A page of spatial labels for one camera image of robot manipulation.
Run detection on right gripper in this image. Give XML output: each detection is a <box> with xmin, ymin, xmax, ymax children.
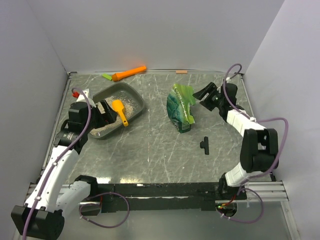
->
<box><xmin>192</xmin><ymin>82</ymin><xmax>225</xmax><ymax>112</ymax></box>

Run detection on yellow plastic scoop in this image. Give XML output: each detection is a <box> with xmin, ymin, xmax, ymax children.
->
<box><xmin>112</xmin><ymin>99</ymin><xmax>129</xmax><ymax>127</ymax></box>

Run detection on grey litter box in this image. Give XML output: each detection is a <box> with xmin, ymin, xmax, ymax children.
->
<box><xmin>90</xmin><ymin>82</ymin><xmax>145</xmax><ymax>140</ymax></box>

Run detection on green litter bag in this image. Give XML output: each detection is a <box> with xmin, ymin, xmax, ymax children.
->
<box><xmin>166</xmin><ymin>83</ymin><xmax>196</xmax><ymax>133</ymax></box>

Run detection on black bag clip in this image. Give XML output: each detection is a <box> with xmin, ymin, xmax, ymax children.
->
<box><xmin>199</xmin><ymin>136</ymin><xmax>210</xmax><ymax>155</ymax></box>

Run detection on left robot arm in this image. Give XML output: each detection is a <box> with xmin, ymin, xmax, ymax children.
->
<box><xmin>11</xmin><ymin>99</ymin><xmax>117</xmax><ymax>240</ymax></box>

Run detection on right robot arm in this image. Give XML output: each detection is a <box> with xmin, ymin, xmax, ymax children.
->
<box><xmin>193</xmin><ymin>82</ymin><xmax>279</xmax><ymax>199</ymax></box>

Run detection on litter granules in box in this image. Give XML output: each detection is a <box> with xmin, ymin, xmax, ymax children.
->
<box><xmin>89</xmin><ymin>95</ymin><xmax>137</xmax><ymax>135</ymax></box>

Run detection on green rectangular block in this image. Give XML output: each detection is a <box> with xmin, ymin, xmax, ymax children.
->
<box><xmin>101</xmin><ymin>73</ymin><xmax>113</xmax><ymax>81</ymax></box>

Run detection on orange toy microphone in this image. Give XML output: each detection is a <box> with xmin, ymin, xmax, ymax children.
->
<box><xmin>111</xmin><ymin>66</ymin><xmax>147</xmax><ymax>82</ymax></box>

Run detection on tan tape piece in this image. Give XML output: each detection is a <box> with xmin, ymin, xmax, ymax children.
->
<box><xmin>175</xmin><ymin>70</ymin><xmax>188</xmax><ymax>74</ymax></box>

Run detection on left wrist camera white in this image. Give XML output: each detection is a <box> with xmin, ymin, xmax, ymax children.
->
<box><xmin>72</xmin><ymin>88</ymin><xmax>96</xmax><ymax>108</ymax></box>

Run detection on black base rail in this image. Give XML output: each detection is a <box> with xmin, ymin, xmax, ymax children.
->
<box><xmin>84</xmin><ymin>182</ymin><xmax>247</xmax><ymax>213</ymax></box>

